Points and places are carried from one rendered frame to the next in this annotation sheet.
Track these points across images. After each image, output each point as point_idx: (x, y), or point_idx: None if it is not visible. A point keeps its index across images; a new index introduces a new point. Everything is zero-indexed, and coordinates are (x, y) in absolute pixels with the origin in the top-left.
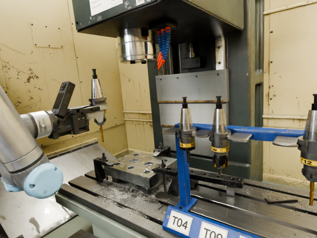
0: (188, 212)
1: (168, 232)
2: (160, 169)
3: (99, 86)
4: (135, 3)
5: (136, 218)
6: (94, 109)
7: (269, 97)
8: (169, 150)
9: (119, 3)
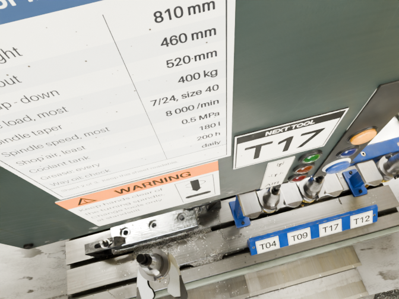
0: (271, 233)
1: (259, 255)
2: (198, 206)
3: (156, 259)
4: (257, 187)
5: (219, 266)
6: (185, 287)
7: None
8: None
9: (208, 197)
